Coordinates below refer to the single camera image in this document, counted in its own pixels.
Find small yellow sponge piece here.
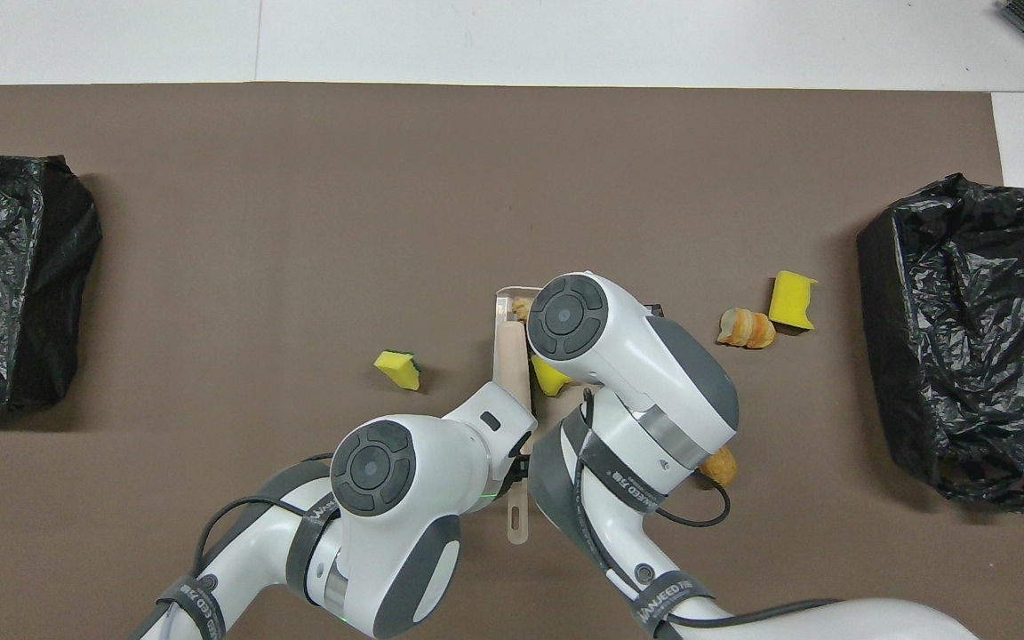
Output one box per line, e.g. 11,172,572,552
532,354,575,397
374,350,422,393

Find beige hand brush black bristles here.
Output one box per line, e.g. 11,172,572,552
493,321,533,546

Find black trash bag bin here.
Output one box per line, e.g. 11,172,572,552
0,155,104,417
856,173,1024,512

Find orange white croissant piece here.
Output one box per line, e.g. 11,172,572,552
716,308,778,350

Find large yellow sponge piece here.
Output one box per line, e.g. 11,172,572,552
768,270,820,332

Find brown fried bread roll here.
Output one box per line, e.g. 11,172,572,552
699,446,738,487

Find brown table mat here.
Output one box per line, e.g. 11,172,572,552
0,83,1024,640

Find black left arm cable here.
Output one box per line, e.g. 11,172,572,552
195,453,340,579

